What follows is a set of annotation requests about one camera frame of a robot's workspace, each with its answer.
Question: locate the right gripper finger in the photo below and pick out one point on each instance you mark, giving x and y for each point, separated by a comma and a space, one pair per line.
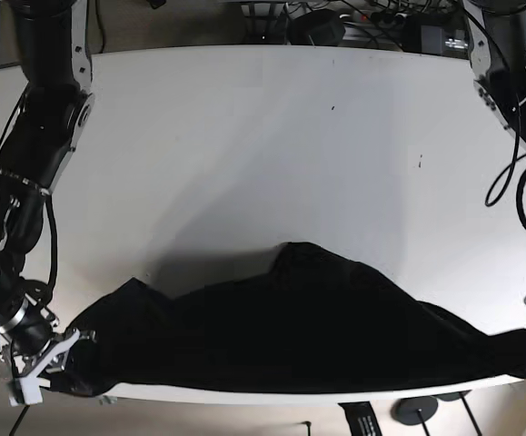
26, 390
73, 336

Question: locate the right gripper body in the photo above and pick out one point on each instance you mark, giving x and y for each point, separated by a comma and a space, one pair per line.
33, 345

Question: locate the black printed T-shirt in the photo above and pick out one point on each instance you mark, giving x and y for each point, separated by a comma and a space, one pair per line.
314, 323

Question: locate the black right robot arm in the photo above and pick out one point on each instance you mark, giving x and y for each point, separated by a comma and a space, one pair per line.
38, 141

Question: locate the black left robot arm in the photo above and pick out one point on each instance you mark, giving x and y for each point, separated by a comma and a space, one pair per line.
497, 54

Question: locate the right black floor stand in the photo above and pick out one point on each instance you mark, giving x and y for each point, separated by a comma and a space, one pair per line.
460, 396

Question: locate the black floor stand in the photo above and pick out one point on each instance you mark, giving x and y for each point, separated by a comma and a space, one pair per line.
415, 411
460, 396

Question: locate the left black floor stand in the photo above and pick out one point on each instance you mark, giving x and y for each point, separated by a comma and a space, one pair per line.
415, 411

